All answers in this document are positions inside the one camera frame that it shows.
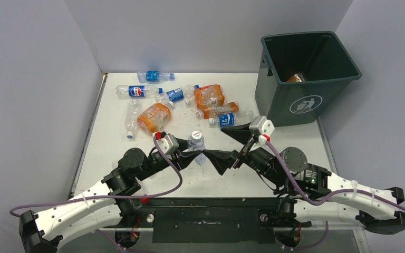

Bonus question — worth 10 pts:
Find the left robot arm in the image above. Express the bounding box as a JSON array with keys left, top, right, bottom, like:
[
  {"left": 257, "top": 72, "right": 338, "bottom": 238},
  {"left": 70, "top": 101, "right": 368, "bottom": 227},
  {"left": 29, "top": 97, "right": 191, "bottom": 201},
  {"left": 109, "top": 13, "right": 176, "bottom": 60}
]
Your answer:
[{"left": 19, "top": 132, "right": 202, "bottom": 252}]

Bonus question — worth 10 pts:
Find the crushed clear water bottle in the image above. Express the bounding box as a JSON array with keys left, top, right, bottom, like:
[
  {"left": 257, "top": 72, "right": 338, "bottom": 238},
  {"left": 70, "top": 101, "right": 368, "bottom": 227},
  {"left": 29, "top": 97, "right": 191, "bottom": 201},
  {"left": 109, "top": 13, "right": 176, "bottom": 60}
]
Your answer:
[{"left": 188, "top": 130, "right": 206, "bottom": 166}]

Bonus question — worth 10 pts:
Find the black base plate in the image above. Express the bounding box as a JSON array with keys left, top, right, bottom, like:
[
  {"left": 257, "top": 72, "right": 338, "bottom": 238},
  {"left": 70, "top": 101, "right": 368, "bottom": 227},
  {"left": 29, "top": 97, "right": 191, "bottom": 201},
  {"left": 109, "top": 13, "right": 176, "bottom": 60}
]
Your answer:
[{"left": 113, "top": 207, "right": 299, "bottom": 244}]

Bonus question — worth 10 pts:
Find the clear bottle blue label far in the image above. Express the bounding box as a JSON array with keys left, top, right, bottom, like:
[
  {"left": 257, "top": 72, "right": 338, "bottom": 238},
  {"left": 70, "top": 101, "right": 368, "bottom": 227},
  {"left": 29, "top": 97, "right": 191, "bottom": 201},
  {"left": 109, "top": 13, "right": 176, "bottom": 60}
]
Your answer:
[{"left": 137, "top": 70, "right": 176, "bottom": 83}]

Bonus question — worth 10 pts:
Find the clear unlabelled bottle blue cap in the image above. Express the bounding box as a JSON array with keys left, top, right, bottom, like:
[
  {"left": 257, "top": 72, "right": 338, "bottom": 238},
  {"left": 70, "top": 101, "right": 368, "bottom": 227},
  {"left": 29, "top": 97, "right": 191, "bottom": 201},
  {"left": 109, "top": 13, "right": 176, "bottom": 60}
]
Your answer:
[{"left": 124, "top": 99, "right": 143, "bottom": 140}]

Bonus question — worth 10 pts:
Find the clear bottle blue label tilted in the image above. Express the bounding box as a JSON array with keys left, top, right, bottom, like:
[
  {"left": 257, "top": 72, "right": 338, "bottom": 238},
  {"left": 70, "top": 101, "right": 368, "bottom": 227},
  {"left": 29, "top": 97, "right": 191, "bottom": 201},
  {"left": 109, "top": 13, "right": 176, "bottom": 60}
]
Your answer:
[{"left": 155, "top": 85, "right": 199, "bottom": 105}]

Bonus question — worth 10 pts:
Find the pepsi bottle blue cap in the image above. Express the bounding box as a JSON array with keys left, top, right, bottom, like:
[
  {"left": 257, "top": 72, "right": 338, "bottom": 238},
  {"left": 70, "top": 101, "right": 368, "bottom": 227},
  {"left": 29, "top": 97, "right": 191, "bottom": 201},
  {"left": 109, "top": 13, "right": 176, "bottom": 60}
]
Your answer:
[{"left": 116, "top": 85, "right": 163, "bottom": 99}]

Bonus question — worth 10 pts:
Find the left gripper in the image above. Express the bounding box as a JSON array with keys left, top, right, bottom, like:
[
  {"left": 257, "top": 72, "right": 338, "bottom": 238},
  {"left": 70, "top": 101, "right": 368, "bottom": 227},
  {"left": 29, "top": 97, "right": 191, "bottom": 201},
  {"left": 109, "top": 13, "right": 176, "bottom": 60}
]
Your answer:
[{"left": 136, "top": 138, "right": 201, "bottom": 181}]

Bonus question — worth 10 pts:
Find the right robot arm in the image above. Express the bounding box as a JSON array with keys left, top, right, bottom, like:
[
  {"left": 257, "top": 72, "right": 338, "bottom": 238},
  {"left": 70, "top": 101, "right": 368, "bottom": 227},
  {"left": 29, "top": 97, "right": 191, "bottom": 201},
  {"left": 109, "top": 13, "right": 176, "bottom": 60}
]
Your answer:
[{"left": 204, "top": 116, "right": 405, "bottom": 235}]

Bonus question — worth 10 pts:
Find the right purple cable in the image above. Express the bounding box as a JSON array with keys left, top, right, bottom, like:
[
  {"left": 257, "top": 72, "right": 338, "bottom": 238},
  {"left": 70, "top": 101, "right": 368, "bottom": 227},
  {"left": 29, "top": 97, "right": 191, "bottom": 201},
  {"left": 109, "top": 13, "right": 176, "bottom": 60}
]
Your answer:
[{"left": 263, "top": 138, "right": 405, "bottom": 228}]

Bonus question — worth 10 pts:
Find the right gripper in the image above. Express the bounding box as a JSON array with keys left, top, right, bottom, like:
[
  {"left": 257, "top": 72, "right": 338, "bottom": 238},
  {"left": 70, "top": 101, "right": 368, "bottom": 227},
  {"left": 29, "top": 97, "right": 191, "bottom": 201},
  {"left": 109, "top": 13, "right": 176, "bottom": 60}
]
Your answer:
[{"left": 200, "top": 123, "right": 284, "bottom": 187}]

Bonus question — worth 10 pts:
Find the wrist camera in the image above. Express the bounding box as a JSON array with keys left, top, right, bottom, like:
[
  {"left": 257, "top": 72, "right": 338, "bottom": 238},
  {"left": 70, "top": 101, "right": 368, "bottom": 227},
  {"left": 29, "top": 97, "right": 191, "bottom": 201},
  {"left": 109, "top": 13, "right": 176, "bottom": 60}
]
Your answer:
[
  {"left": 152, "top": 132, "right": 179, "bottom": 155},
  {"left": 248, "top": 116, "right": 275, "bottom": 145}
]

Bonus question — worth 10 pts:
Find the orange juice bottle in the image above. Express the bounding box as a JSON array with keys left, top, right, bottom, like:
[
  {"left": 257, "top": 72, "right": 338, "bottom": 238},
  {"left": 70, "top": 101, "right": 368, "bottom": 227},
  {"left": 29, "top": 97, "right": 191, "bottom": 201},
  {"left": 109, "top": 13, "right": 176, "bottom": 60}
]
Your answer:
[{"left": 286, "top": 73, "right": 306, "bottom": 82}]

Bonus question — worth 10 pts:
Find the dark green trash bin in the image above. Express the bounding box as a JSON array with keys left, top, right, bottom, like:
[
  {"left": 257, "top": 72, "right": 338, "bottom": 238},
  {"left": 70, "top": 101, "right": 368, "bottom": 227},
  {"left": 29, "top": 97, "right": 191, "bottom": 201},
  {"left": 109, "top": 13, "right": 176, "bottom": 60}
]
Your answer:
[{"left": 255, "top": 31, "right": 362, "bottom": 127}]

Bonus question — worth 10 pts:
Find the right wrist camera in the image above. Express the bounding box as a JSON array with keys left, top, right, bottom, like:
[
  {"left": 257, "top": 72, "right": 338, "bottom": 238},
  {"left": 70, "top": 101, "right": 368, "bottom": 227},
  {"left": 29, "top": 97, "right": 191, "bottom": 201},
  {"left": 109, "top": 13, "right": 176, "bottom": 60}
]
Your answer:
[{"left": 248, "top": 116, "right": 275, "bottom": 145}]

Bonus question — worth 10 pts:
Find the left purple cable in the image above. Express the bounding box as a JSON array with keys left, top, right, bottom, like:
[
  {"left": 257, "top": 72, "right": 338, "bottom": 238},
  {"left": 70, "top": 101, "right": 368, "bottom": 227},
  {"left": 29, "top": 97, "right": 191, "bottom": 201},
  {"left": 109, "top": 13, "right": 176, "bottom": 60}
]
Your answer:
[{"left": 9, "top": 132, "right": 184, "bottom": 253}]

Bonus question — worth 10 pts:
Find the orange label crushed bottle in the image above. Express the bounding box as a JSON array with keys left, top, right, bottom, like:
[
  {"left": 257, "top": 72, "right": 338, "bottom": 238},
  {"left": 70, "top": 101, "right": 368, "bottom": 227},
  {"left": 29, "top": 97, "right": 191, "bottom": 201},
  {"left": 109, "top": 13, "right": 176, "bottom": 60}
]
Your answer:
[{"left": 137, "top": 103, "right": 172, "bottom": 135}]

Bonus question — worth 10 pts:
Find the clear bottle blue label right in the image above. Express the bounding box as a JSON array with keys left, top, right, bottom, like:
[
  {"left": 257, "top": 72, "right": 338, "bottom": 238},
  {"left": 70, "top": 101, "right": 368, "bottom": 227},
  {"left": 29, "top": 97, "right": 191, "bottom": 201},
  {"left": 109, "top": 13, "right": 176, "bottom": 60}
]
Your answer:
[{"left": 208, "top": 111, "right": 255, "bottom": 128}]

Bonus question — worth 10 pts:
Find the purple cable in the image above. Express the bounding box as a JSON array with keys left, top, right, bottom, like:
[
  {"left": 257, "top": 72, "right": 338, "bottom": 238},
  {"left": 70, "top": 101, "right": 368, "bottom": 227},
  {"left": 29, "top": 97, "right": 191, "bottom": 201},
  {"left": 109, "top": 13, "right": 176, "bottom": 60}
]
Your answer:
[
  {"left": 9, "top": 132, "right": 184, "bottom": 253},
  {"left": 263, "top": 138, "right": 405, "bottom": 228}
]

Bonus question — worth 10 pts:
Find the white knob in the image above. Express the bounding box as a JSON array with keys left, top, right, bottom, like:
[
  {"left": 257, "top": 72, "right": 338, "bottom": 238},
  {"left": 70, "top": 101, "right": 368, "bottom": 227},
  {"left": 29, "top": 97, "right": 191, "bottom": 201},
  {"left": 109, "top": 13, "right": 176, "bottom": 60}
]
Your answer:
[{"left": 146, "top": 214, "right": 155, "bottom": 223}]

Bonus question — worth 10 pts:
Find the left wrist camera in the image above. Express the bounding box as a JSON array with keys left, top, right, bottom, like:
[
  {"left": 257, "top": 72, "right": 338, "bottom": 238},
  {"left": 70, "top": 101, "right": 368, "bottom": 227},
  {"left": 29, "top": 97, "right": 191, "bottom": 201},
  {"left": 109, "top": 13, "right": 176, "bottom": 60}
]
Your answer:
[{"left": 152, "top": 132, "right": 179, "bottom": 155}]

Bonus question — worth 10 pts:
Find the aluminium rail frame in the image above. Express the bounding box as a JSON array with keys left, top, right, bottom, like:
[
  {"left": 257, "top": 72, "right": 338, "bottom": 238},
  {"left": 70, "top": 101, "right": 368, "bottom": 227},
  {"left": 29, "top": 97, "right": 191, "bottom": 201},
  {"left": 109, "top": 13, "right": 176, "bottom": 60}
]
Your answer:
[{"left": 47, "top": 206, "right": 371, "bottom": 253}]

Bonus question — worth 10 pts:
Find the flat orange label bottle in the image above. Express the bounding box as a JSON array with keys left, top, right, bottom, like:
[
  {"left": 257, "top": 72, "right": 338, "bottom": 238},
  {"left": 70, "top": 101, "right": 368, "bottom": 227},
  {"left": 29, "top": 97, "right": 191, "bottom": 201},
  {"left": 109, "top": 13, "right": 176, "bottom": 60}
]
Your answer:
[{"left": 195, "top": 102, "right": 239, "bottom": 119}]

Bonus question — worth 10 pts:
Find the large orange label bottle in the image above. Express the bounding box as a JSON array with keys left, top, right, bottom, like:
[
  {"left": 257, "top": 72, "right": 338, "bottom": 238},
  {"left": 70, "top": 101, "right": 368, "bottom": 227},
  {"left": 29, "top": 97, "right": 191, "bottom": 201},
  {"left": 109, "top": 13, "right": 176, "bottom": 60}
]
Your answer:
[{"left": 184, "top": 84, "right": 225, "bottom": 109}]

